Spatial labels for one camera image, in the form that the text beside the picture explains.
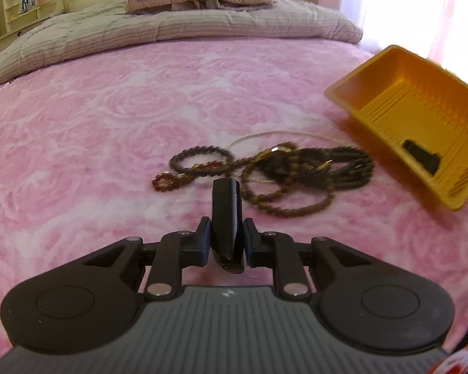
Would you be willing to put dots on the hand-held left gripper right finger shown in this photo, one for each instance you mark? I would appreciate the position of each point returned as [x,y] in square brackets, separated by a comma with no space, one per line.
[250,239]

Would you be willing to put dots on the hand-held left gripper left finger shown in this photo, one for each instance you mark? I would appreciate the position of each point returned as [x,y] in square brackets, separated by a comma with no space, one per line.
[204,237]

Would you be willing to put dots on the black glossy case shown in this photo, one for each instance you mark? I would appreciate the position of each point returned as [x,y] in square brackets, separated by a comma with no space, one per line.
[227,218]

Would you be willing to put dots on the yellow plastic tray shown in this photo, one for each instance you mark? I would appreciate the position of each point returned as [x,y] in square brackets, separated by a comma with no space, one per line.
[413,97]

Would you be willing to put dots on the small black item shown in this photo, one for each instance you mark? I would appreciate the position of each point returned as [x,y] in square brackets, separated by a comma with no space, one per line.
[421,156]

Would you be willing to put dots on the pink sheer curtain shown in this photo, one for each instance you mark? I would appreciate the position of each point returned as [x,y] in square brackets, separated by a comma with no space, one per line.
[448,7]

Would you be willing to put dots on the pink rose blanket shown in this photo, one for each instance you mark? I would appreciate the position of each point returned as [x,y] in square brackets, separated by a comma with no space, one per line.
[82,124]

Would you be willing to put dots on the grey striped quilt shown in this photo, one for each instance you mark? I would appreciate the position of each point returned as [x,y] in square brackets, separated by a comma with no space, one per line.
[140,31]

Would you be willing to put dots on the red white printed cloth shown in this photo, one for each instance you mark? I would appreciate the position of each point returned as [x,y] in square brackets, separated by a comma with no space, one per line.
[460,362]

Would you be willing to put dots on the cream vanity shelf unit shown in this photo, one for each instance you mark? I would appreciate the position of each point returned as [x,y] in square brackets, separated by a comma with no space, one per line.
[19,11]

